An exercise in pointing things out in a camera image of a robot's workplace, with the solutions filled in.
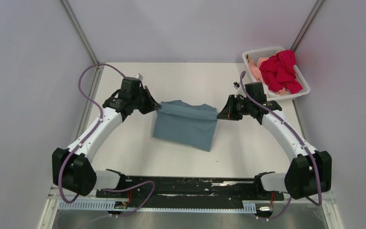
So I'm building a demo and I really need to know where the white t-shirt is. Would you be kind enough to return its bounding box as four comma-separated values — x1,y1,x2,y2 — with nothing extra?
262,83,281,97

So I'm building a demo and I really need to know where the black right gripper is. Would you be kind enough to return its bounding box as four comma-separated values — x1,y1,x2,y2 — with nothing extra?
218,94,253,121

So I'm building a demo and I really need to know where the aluminium frame rail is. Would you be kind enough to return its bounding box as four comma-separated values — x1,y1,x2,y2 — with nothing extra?
291,0,326,52
60,0,105,140

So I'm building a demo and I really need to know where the aluminium frame rail left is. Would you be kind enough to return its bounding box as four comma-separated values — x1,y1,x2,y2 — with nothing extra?
60,0,105,140

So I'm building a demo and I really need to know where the aluminium frame rail right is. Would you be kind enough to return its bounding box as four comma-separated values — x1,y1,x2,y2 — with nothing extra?
291,0,326,52

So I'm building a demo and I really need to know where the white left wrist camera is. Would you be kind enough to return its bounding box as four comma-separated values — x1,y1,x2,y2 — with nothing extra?
134,73,143,81

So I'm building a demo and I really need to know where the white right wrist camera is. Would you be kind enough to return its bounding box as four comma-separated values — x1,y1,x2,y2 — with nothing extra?
234,82,245,96

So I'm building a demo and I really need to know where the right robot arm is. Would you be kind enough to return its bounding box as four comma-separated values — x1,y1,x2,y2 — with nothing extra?
217,83,332,199

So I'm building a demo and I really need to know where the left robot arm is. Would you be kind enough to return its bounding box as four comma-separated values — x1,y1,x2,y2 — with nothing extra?
52,74,161,198

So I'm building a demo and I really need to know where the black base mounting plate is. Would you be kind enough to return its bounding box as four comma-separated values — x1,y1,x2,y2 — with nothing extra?
96,176,284,209

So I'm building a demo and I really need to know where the white slotted cable duct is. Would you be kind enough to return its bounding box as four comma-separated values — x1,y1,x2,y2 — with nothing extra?
58,199,257,214

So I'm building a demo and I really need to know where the red t-shirt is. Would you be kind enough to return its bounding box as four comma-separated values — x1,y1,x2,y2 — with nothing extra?
258,50,303,95

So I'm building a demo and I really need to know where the pink t-shirt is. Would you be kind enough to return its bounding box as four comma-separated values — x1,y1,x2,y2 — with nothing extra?
247,56,268,83

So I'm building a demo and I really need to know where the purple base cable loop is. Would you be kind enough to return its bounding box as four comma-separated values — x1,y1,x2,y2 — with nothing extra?
102,180,156,218

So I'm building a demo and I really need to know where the white plastic laundry basket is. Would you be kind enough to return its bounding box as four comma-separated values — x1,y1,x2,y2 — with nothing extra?
242,47,310,101

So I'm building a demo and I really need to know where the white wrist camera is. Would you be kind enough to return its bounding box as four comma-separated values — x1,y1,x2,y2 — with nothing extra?
234,82,245,96
134,73,143,81

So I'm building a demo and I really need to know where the blue-grey t-shirt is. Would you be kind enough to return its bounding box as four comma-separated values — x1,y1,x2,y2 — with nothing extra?
152,100,218,152

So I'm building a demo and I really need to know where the aluminium front frame beam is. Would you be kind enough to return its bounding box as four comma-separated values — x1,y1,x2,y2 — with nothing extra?
47,177,336,205

